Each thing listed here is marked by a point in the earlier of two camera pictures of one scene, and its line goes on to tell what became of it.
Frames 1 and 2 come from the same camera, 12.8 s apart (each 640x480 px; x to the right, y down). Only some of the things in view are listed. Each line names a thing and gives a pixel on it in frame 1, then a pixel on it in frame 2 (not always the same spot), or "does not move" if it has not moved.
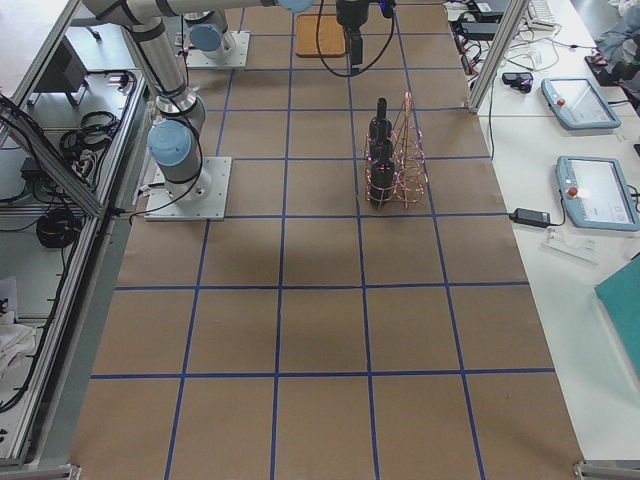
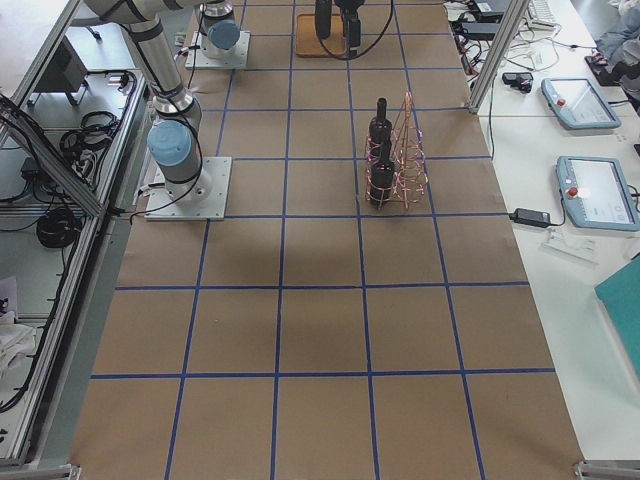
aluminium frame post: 516,10 does not move
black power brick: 536,218 does not move
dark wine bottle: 380,128 does not move
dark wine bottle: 380,150 to 323,13
